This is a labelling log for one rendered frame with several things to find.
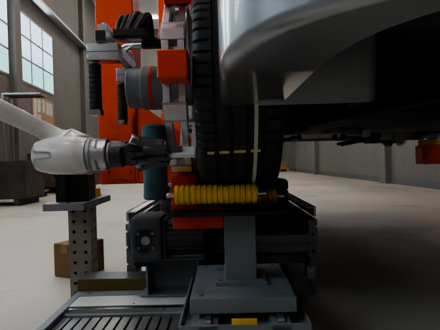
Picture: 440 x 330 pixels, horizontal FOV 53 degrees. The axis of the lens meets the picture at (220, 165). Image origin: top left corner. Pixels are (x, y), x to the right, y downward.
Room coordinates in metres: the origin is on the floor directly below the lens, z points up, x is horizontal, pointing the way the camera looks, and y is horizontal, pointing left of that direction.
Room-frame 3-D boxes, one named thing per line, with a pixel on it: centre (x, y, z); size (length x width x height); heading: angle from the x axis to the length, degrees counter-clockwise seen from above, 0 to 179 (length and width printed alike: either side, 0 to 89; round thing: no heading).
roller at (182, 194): (1.32, 0.01, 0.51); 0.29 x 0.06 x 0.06; 90
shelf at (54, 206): (2.03, 0.64, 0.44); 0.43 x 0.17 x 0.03; 0
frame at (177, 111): (1.44, 0.11, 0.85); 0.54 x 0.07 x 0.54; 0
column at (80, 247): (2.06, 0.64, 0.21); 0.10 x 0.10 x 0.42; 0
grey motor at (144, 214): (1.75, 0.15, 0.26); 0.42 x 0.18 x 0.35; 90
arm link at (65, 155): (1.25, 0.44, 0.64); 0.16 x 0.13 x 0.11; 90
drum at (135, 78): (1.45, 0.18, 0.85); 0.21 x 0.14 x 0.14; 90
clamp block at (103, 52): (1.28, 0.32, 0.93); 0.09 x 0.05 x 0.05; 90
